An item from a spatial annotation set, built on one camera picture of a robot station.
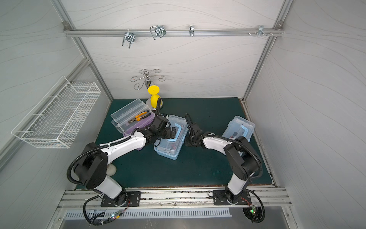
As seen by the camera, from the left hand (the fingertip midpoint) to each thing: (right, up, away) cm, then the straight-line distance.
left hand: (169, 131), depth 88 cm
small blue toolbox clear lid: (+1, -8, -8) cm, 12 cm away
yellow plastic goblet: (-10, +27, +3) cm, 29 cm away
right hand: (+11, -7, +5) cm, 14 cm away
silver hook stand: (-16, +34, +7) cm, 38 cm away
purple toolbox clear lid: (-23, +11, +9) cm, 27 cm away
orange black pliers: (-22, +9, +11) cm, 26 cm away
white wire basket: (-53, +8, -20) cm, 57 cm away
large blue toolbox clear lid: (+45, +3, +3) cm, 45 cm away
